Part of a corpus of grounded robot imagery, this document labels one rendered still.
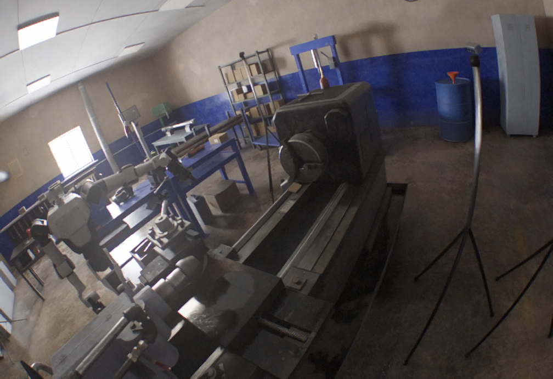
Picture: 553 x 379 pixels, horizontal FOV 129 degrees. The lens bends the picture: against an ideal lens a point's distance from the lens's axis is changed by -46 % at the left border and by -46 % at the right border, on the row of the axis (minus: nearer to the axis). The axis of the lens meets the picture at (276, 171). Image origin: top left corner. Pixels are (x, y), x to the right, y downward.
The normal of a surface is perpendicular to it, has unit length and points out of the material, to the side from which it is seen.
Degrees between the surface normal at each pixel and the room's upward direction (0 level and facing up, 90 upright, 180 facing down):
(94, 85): 90
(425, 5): 90
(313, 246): 0
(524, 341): 0
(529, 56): 90
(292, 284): 0
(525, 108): 90
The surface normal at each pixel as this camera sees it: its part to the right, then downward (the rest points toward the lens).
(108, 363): 0.70, -0.19
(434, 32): -0.54, 0.49
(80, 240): 0.79, 0.03
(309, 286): -0.29, -0.87
